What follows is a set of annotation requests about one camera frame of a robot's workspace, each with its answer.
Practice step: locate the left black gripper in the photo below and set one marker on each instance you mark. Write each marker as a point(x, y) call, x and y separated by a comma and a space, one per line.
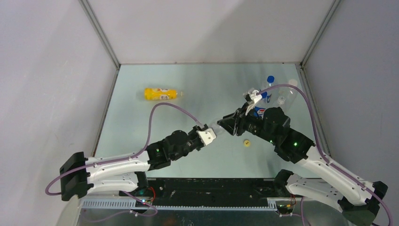
point(195, 130)

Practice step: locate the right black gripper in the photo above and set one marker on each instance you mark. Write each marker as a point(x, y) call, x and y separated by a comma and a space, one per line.
point(228, 122)

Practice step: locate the clear crushed bottle blue label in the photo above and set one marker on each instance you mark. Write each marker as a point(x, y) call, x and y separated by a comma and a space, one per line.
point(261, 106)

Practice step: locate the yellow juice bottle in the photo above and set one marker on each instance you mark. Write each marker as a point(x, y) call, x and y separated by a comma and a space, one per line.
point(161, 94)

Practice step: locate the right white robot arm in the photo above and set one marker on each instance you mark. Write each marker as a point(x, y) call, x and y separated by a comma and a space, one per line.
point(358, 200)

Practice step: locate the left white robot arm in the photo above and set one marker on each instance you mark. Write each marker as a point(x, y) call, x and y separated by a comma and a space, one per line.
point(81, 175)

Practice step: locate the standing Pepsi bottle blue cap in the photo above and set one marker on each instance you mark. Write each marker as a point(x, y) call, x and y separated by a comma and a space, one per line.
point(270, 81)

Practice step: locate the large clear bottle white cap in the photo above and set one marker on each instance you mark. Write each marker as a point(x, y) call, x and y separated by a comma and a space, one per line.
point(289, 95)

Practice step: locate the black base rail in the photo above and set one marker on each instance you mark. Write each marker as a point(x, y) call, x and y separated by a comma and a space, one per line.
point(213, 191)

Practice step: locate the grey slotted cable duct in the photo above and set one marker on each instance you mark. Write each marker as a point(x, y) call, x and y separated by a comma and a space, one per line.
point(130, 204)

